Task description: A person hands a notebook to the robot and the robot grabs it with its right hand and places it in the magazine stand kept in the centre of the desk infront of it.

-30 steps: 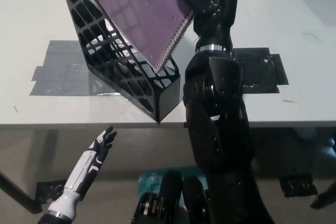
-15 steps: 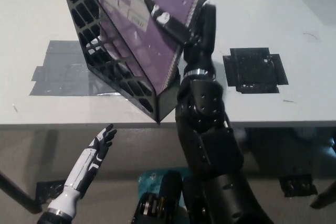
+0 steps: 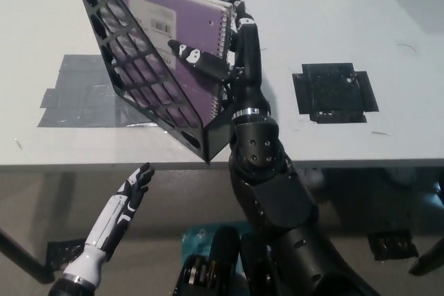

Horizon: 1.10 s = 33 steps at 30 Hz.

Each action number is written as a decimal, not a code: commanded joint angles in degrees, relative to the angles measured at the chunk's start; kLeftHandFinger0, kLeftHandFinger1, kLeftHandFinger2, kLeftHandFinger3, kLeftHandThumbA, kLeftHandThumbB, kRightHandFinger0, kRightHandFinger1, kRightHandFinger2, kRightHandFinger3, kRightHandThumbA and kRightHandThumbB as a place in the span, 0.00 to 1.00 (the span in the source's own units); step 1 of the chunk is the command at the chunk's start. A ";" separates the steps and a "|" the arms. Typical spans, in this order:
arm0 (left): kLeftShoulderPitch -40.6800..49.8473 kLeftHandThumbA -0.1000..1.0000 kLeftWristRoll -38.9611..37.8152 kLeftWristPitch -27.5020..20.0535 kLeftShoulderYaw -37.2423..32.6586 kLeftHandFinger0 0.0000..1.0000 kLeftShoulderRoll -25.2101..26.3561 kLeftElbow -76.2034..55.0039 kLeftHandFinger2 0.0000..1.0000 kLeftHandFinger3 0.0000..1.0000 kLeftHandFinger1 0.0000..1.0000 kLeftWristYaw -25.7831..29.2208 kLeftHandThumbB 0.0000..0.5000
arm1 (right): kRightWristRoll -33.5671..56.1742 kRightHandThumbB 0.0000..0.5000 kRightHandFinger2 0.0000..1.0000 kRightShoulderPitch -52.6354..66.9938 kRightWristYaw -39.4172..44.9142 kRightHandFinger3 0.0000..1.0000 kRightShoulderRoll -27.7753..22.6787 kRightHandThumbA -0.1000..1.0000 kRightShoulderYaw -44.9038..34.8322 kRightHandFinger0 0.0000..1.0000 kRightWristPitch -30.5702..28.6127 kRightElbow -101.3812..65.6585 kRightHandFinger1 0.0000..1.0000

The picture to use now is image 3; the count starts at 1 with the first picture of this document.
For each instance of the purple spiral notebook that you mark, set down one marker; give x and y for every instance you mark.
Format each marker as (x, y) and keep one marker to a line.
(187, 8)

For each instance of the black lattice magazine stand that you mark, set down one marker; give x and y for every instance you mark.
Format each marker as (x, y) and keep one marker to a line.
(218, 140)

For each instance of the grey tape patch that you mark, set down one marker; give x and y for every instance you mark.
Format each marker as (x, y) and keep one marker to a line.
(76, 77)

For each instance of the black table leg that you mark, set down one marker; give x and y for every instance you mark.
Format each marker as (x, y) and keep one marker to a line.
(430, 259)
(24, 258)

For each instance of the black floor tape patch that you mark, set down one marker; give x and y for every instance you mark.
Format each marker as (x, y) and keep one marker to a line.
(392, 245)
(66, 254)

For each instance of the black square tape patch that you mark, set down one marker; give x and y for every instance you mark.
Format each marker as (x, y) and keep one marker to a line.
(329, 95)

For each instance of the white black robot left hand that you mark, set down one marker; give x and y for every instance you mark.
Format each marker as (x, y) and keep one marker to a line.
(107, 226)

